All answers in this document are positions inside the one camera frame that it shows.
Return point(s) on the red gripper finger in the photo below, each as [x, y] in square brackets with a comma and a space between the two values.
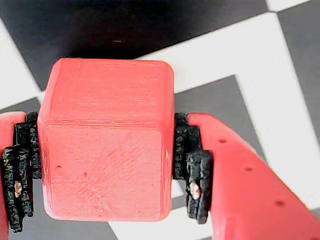
[250, 195]
[20, 162]

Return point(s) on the red cube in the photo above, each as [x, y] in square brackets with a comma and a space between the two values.
[105, 150]

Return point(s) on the black white marker checkerboard mat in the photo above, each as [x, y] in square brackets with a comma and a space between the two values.
[225, 50]

